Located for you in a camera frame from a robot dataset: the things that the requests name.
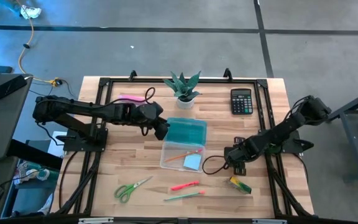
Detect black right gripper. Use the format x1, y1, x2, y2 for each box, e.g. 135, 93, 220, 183
223, 136, 252, 177

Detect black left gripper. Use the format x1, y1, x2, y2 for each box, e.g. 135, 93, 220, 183
136, 101, 172, 141

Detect teal lidded clear pencil box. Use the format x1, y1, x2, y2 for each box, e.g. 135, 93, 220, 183
159, 116, 208, 174

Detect yellow green crayon box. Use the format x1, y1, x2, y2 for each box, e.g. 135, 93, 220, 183
228, 175, 252, 195

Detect blue sticky note pad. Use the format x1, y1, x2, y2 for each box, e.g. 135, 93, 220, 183
182, 153, 203, 171

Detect pink red pen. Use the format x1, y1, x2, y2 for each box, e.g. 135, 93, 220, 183
170, 180, 201, 192

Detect green pencil with pink eraser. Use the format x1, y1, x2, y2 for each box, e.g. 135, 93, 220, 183
163, 190, 206, 202

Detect green handled scissors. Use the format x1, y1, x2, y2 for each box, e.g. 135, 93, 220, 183
114, 175, 154, 204

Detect white round plant pot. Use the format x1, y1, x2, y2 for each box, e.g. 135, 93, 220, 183
176, 96, 196, 110

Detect pink white stapler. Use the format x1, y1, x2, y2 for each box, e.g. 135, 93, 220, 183
117, 94, 147, 103

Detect green snake plant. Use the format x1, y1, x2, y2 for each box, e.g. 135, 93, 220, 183
162, 70, 203, 103

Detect black desk calculator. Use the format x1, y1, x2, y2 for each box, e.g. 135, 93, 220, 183
230, 88, 254, 116

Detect teal white bundle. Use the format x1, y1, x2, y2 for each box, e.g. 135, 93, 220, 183
12, 159, 60, 188

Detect black smartphone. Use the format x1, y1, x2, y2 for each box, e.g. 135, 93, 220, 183
0, 74, 29, 100

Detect grey side desk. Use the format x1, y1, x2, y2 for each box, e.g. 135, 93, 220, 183
0, 73, 34, 161

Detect person's white shoe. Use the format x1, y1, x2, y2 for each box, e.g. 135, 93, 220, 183
19, 4, 42, 20

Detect person's leg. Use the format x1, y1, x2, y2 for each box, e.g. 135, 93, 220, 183
0, 0, 22, 14

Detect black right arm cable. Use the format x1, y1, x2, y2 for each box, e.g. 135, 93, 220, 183
201, 154, 230, 176

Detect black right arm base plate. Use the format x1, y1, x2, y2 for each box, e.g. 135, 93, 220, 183
259, 128, 315, 155

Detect black aluminium table frame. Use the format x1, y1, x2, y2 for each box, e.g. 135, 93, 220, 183
53, 68, 315, 219

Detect silver metal bracket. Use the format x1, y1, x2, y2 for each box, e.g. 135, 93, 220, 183
252, 218, 288, 224
78, 217, 115, 224

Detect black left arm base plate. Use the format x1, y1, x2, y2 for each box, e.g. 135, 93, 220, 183
55, 127, 109, 153

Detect thin black floor cable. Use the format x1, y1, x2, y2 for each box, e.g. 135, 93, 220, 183
29, 78, 78, 101

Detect grey metal table frame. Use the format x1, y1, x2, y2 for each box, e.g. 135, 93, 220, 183
323, 86, 358, 183

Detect yellow extension cable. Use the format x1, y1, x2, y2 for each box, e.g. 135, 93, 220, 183
16, 0, 63, 88

